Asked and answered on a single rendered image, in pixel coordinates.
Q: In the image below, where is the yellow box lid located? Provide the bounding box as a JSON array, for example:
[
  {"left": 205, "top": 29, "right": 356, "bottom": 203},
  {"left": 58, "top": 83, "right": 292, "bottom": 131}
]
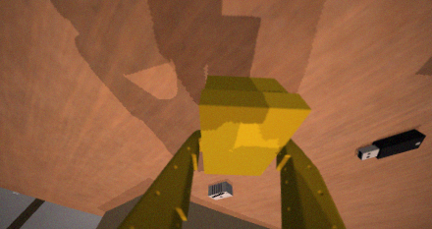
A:
[{"left": 199, "top": 89, "right": 311, "bottom": 176}]

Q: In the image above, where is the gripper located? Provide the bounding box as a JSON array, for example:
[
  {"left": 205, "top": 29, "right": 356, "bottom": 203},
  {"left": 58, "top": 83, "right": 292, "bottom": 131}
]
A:
[{"left": 117, "top": 130, "right": 347, "bottom": 229}]

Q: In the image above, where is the black usb flash drive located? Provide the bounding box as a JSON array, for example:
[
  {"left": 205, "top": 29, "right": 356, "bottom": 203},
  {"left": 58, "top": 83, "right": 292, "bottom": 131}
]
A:
[{"left": 357, "top": 129, "right": 426, "bottom": 160}]

